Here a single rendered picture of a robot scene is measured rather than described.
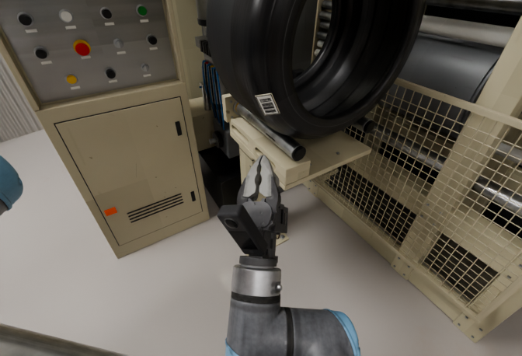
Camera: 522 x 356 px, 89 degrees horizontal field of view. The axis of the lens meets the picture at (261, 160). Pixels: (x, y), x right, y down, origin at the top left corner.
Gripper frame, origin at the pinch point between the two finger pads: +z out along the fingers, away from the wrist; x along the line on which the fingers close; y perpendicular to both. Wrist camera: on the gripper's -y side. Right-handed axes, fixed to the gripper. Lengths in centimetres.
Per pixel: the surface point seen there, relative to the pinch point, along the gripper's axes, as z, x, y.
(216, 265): -29, -67, 80
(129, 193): 2, -92, 37
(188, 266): -31, -80, 73
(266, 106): 13.5, -0.8, 1.7
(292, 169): 3.9, -1.5, 21.0
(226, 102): 29.3, -26.3, 19.4
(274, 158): 7.6, -6.9, 20.2
